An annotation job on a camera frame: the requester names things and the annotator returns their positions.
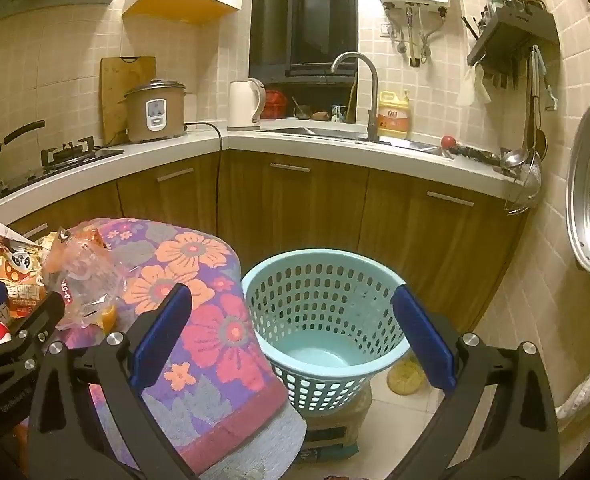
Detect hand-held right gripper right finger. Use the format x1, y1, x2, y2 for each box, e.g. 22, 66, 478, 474
390, 284, 560, 480

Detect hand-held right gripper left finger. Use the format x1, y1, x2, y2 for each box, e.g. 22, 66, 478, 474
27, 282, 196, 480

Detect light blue perforated plastic basket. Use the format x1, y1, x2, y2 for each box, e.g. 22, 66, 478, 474
241, 247, 416, 413

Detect yellow cooking oil bottle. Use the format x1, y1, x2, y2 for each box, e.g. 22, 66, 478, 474
386, 354, 428, 397

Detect purple floral towel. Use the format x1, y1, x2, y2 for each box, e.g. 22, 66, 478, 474
50, 217, 290, 477

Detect orange peel piece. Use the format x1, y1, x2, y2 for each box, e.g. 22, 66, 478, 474
99, 304, 118, 336

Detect clear plastic wrapper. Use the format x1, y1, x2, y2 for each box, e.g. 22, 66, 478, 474
42, 227, 128, 331

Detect low stool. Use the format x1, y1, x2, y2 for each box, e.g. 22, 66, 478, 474
295, 389, 374, 467

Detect grey woven cloth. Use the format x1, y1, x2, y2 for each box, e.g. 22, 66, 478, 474
195, 400, 308, 480

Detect black gas stove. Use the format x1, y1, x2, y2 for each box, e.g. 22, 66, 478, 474
0, 137, 126, 211

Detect wooden base cabinet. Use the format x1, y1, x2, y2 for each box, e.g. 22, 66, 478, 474
0, 149, 530, 333

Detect steel mesh strainer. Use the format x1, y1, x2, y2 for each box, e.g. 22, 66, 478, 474
505, 152, 546, 216

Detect dark scrubbing brush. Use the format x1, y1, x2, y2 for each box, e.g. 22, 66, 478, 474
450, 143, 502, 167

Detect steel ladle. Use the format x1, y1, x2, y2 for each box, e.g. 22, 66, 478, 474
500, 50, 538, 170

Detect yellow detergent bottle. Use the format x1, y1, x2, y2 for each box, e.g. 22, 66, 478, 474
377, 90, 412, 140

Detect beige rice cooker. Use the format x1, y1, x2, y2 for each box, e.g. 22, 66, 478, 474
120, 79, 188, 144

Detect steel sink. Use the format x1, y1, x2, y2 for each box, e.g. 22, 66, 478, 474
260, 126, 452, 159

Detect white electric kettle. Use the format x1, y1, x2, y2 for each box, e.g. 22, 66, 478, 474
226, 78, 266, 132

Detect steel kitchen faucet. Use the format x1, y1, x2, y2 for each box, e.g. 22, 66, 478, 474
331, 51, 382, 142

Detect wooden cutting board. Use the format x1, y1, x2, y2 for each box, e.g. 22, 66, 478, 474
100, 56, 156, 147

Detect red plastic basket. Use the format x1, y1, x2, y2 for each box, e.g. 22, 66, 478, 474
264, 90, 288, 120

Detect white hanging cloth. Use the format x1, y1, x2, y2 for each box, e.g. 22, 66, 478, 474
457, 64, 494, 107

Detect light blue hanging utensil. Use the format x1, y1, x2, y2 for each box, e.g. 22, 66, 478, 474
530, 45, 560, 112

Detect water heater pipes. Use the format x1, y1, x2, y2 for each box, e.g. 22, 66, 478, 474
384, 2, 448, 69

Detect dark window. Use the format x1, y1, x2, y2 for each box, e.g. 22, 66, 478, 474
249, 0, 360, 84

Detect black power cord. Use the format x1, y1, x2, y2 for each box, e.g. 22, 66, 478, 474
184, 121, 224, 241

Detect black wall shelf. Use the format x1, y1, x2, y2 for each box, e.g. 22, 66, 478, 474
467, 7, 560, 69

